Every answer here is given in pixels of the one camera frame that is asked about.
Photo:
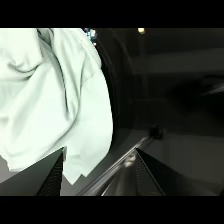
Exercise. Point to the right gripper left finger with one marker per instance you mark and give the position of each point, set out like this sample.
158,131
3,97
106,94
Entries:
40,178

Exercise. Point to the pale green T-shirt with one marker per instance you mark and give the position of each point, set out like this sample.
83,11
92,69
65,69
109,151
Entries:
43,100

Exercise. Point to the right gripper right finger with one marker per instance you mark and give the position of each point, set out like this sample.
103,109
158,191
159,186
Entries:
156,176

